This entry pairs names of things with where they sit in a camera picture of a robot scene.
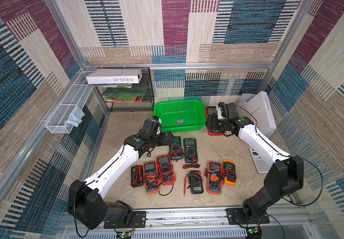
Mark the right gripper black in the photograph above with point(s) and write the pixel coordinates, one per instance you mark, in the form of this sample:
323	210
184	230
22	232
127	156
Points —
212	122

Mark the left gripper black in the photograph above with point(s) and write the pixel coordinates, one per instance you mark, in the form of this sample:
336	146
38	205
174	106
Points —
169	139

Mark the red multimeter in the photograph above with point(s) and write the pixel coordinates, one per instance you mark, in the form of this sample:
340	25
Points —
165	170
212	121

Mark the green plastic basket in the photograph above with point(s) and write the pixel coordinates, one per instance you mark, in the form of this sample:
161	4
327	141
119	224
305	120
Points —
181	115

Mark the orange multimeter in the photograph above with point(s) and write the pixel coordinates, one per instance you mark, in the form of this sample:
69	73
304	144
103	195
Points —
214	177
151	177

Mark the dark green multimeter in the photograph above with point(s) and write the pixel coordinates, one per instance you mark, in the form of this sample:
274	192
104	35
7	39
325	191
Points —
190	150

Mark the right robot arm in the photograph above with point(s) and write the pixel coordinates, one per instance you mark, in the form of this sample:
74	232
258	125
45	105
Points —
286	172

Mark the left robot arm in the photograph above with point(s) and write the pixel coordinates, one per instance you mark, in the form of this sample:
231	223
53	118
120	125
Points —
86	198

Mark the green multimeter left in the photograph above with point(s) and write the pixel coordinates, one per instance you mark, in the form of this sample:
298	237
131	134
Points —
176	150

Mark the yellow multimeter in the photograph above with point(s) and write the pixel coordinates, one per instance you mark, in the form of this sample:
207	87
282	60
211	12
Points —
229	173

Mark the black clamp multimeter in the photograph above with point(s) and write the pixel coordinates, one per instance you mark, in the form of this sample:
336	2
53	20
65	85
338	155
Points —
195	182

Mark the clear plastic bin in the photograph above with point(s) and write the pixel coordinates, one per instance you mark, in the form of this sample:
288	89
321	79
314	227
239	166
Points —
243	111

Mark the white box right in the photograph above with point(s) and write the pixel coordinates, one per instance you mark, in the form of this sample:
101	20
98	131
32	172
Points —
260	108

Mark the red black probe leads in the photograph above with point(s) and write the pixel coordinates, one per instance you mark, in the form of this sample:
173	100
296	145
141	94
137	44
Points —
192	165

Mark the green book on shelf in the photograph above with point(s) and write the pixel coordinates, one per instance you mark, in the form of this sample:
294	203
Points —
133	91

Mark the white calculator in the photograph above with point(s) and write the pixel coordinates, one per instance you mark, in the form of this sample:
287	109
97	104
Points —
260	165

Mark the white folio box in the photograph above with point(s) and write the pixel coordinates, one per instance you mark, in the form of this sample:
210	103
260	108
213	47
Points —
104	76

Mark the light blue cloth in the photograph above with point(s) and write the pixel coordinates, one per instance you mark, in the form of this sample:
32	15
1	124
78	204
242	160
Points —
75	117

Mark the black wire shelf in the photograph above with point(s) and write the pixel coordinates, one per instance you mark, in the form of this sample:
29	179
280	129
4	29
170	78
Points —
130	97

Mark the white wire wall basket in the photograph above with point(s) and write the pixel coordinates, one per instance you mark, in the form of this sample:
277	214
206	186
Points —
76	95

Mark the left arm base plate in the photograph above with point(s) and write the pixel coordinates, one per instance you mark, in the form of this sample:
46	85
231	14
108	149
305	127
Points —
137	220

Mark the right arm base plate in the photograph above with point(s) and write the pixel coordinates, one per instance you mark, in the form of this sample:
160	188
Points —
235	217

